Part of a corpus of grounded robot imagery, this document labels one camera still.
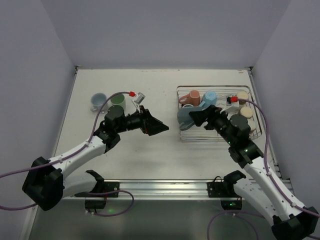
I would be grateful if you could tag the aluminium front rail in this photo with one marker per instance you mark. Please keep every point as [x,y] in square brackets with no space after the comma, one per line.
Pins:
[167,189]

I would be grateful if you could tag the sage green cup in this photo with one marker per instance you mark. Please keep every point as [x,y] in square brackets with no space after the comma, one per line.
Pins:
[119,100]

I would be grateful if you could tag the cream cup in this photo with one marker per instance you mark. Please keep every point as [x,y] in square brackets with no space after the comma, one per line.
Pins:
[246,111]
[252,125]
[242,95]

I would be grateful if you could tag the dark blue mug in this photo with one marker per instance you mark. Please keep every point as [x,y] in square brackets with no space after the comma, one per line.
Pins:
[187,106]

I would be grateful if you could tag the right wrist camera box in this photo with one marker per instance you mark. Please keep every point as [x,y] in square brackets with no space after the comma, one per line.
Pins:
[232,105]

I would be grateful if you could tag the cream cup middle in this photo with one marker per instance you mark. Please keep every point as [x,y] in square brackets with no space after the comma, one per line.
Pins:
[246,111]

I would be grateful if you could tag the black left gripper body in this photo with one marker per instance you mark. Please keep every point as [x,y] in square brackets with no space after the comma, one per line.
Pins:
[145,122]

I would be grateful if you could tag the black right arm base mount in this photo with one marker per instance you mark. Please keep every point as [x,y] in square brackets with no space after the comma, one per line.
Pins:
[223,188]

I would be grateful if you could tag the cream cup far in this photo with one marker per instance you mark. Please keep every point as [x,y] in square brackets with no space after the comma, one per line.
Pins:
[242,95]

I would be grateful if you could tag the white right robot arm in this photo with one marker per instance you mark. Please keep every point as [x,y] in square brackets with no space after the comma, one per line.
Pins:
[288,217]

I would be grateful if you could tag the pink mug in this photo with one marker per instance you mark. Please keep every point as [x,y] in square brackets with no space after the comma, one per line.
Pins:
[192,98]

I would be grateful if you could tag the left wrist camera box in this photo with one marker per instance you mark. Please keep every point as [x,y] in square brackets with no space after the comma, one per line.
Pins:
[138,99]

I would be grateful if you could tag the metal wire dish rack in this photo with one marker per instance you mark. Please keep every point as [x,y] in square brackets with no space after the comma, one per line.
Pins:
[200,134]

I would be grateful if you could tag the cream cup near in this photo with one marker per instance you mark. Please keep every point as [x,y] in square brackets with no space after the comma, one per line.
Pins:
[252,125]

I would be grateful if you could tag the teal grey mug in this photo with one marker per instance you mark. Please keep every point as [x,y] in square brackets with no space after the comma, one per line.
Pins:
[184,119]

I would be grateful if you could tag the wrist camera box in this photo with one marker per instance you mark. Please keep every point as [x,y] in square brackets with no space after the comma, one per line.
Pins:
[138,99]
[232,105]

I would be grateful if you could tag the light blue mug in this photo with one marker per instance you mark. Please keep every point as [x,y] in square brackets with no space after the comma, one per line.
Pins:
[209,98]

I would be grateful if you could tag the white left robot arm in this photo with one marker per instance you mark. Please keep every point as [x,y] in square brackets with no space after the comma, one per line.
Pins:
[49,180]

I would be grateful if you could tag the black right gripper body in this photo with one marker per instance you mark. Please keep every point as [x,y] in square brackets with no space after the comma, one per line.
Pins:
[210,118]

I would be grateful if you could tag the pale blue footed cup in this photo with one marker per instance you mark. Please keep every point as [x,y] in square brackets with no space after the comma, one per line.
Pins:
[98,102]

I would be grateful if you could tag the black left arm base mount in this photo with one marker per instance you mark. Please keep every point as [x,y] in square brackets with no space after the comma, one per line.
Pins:
[100,192]

